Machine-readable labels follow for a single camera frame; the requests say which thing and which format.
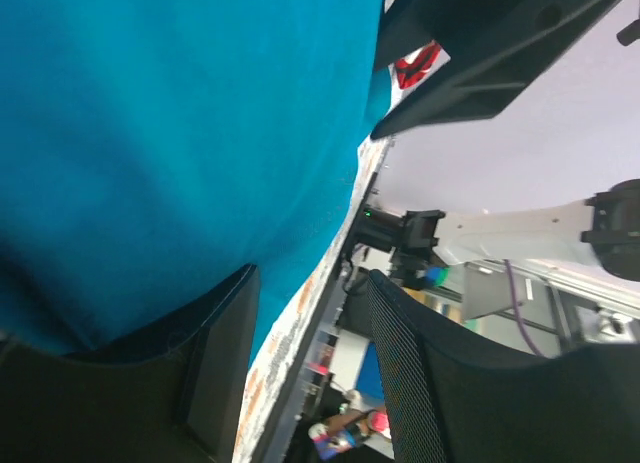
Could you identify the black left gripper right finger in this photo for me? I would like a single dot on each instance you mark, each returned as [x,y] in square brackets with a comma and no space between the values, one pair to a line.
[453,395]

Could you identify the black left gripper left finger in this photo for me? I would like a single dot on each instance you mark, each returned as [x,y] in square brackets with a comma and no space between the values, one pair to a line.
[169,392]

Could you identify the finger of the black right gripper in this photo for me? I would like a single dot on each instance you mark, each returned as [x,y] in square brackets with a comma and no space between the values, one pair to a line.
[496,49]

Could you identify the teal blue t shirt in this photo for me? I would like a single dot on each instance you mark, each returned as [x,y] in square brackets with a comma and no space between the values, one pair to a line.
[150,148]

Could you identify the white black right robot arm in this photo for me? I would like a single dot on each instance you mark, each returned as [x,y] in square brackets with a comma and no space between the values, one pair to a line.
[601,230]

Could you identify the floral patterned table mat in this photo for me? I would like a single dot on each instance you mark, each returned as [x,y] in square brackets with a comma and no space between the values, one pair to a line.
[295,343]

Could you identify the folded red printed t shirt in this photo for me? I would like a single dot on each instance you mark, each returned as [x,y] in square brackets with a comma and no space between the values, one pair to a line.
[412,69]

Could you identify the aluminium frame rail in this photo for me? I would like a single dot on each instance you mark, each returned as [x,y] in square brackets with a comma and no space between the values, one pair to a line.
[583,306]

